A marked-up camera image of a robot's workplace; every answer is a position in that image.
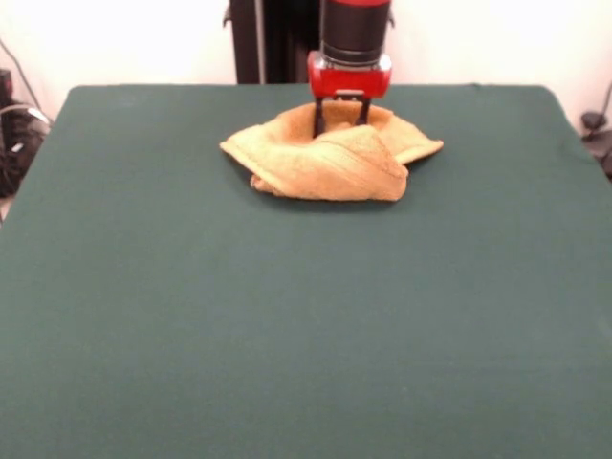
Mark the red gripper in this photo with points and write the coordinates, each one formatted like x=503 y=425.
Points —
x=349 y=81

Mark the dark green table cloth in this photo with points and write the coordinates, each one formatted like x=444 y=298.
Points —
x=143 y=334

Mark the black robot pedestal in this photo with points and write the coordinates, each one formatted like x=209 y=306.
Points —
x=268 y=48

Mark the yellow terry towel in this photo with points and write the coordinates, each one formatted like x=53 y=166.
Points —
x=334 y=167

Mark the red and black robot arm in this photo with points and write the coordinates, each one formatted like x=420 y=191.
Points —
x=354 y=28

